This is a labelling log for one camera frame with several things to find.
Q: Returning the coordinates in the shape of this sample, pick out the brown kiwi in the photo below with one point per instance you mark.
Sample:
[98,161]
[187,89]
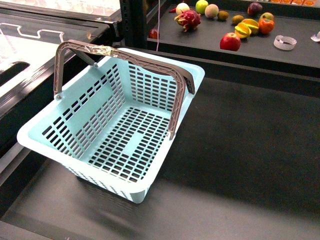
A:
[222,15]
[237,19]

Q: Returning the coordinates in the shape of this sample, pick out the green apple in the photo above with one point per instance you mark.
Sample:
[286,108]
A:
[201,6]

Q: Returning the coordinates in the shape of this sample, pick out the clear tape roll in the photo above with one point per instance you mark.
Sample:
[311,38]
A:
[284,43]

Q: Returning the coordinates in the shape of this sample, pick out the glass top freezer case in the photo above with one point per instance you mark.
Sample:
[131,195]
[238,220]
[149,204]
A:
[30,33]

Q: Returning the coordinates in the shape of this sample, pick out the red apple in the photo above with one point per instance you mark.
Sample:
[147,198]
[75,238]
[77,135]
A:
[230,41]

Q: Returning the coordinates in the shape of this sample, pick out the light blue plastic basket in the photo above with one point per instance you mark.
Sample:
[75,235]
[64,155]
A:
[109,125]

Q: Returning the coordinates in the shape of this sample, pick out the orange persimmon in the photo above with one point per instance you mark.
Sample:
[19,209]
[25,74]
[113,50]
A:
[266,26]

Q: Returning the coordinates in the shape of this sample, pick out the small dark red fruit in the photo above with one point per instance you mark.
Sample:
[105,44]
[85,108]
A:
[153,34]

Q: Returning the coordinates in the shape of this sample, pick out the yellow star fruit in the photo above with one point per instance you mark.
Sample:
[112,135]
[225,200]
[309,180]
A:
[246,28]

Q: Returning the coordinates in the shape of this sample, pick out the grey basket handle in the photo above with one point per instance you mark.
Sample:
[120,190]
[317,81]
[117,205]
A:
[183,78]

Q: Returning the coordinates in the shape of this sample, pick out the white onion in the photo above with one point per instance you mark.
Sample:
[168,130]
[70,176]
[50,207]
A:
[181,8]

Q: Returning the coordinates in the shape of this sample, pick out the pink dragon fruit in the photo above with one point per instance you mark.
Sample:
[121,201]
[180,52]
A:
[189,20]

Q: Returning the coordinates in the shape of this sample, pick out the black metal shelf frame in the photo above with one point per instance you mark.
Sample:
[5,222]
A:
[138,17]

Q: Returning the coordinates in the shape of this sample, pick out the beige round peach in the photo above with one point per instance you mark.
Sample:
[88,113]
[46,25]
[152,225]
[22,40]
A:
[211,11]

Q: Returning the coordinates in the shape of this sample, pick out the red green mango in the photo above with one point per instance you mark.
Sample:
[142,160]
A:
[267,15]

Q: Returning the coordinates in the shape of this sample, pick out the dark purple fruit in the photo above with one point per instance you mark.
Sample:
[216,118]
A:
[254,9]

